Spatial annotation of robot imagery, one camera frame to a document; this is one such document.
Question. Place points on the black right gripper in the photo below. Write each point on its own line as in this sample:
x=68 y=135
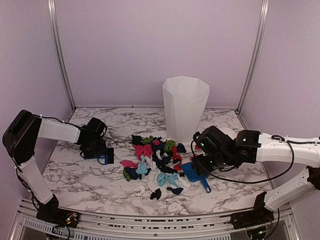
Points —
x=198 y=159

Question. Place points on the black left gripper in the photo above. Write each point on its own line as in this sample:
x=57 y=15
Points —
x=102 y=149

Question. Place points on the blue hand brush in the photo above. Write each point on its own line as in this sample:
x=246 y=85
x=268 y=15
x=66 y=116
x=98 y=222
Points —
x=103 y=158

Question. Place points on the blue plastic dustpan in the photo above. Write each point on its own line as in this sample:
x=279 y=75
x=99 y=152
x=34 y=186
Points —
x=193 y=177

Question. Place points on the pink paper scrap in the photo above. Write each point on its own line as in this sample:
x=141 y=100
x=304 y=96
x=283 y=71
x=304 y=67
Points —
x=129 y=164

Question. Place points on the black paper scrap back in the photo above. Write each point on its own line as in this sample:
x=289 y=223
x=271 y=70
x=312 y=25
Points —
x=136 y=139

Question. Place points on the black paper scrap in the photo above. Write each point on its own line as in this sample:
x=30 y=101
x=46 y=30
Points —
x=156 y=194
x=136 y=139

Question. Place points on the light blue paper scrap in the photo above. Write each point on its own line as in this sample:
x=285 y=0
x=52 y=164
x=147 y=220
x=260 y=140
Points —
x=143 y=168

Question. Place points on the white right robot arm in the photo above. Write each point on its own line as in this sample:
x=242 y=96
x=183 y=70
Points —
x=251 y=146

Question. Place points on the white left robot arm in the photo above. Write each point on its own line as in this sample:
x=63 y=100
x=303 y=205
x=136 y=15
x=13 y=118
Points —
x=21 y=137

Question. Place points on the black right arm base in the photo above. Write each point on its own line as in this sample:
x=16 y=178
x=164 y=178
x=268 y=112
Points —
x=259 y=214

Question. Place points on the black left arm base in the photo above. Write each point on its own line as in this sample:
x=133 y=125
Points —
x=50 y=212

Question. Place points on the white and orange bowl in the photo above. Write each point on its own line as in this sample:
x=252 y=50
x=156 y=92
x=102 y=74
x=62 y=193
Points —
x=230 y=132

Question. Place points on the navy paper scrap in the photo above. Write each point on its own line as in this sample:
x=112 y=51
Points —
x=132 y=172

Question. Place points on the white plastic waste bin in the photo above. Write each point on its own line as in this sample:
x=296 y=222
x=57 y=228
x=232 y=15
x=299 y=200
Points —
x=184 y=99

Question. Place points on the white paper scrap front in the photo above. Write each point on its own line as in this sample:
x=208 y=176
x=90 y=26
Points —
x=139 y=190

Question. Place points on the black paper scrap front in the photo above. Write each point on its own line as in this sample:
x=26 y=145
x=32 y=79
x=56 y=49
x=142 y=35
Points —
x=156 y=194

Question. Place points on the aluminium front frame rail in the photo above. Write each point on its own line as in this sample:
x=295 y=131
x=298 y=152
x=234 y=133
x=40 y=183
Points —
x=103 y=226

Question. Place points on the left aluminium corner post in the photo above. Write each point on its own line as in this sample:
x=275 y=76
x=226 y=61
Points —
x=59 y=53

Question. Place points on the aluminium corner post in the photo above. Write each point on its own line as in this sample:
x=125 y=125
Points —
x=59 y=53
x=261 y=27

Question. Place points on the right aluminium corner post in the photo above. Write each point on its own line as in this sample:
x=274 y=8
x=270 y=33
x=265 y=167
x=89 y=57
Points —
x=261 y=27

